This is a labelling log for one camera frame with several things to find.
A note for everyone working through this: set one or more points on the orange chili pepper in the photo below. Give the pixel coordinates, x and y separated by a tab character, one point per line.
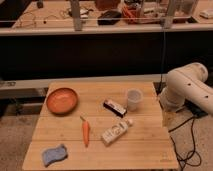
85	131

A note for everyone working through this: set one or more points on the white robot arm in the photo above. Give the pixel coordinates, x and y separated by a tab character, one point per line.
187	83

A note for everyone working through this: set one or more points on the black rectangular box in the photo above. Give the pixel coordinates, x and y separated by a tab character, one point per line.
113	106

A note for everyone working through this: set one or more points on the white plastic bottle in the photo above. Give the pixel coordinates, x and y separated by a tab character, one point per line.
116	131

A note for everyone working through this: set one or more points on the orange wooden bowl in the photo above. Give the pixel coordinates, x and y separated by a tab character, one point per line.
62	101

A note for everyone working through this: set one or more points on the black device on bench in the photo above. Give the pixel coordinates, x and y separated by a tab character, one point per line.
109	17

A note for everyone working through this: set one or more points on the blue sponge cloth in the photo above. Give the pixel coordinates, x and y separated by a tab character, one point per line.
52	155

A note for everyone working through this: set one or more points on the metal frame post left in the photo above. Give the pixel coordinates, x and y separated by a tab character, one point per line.
75	9

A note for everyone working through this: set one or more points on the metal frame post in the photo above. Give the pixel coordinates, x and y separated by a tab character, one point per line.
75	9
169	15

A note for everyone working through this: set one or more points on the metal frame post right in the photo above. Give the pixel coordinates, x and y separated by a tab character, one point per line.
169	15

